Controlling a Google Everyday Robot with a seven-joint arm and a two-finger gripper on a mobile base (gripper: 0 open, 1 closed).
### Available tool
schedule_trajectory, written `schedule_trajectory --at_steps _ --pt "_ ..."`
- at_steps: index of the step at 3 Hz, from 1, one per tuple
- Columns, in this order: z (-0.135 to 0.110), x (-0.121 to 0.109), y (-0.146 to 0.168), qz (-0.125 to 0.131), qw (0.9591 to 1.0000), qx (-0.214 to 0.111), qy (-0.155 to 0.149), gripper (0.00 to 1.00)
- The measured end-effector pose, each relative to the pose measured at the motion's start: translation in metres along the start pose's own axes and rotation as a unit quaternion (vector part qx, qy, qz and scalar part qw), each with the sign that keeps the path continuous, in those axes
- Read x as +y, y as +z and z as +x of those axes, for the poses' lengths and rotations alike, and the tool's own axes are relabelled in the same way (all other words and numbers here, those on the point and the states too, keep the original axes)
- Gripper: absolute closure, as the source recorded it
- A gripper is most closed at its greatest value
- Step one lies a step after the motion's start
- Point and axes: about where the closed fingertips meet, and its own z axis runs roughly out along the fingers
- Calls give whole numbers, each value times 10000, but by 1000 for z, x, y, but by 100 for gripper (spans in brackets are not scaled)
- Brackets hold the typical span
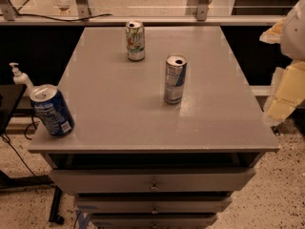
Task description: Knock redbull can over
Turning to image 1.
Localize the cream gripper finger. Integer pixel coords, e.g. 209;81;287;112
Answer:
259;17;286;44
263;61;305;125

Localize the silver blue redbull can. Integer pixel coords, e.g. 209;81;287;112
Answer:
164;53;187;104

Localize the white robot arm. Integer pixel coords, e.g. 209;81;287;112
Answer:
259;0;305;127

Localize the green white 7up can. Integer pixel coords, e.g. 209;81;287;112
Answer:
125;21;145;61

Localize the blue pepsi can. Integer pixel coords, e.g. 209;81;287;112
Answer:
30;84;74;136

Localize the top grey drawer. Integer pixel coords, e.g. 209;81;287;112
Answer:
50;167;255;194

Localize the grey drawer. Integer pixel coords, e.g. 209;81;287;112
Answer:
91;214;217;229
75;196;232;214
50;167;255;194

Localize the grey drawer cabinet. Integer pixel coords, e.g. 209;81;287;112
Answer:
28;25;280;229

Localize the bottom grey drawer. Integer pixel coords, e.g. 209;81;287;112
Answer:
91;214;217;229

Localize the middle grey drawer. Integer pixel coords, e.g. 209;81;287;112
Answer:
75;196;232;214

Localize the white pump dispenser bottle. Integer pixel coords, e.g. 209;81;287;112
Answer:
10;62;33;96

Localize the black side desk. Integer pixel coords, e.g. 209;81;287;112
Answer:
0;84;27;135

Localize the black cable on shelf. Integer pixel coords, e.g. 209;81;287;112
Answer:
0;0;112;22

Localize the black cable on floor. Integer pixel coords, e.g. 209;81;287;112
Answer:
0;113;55;189

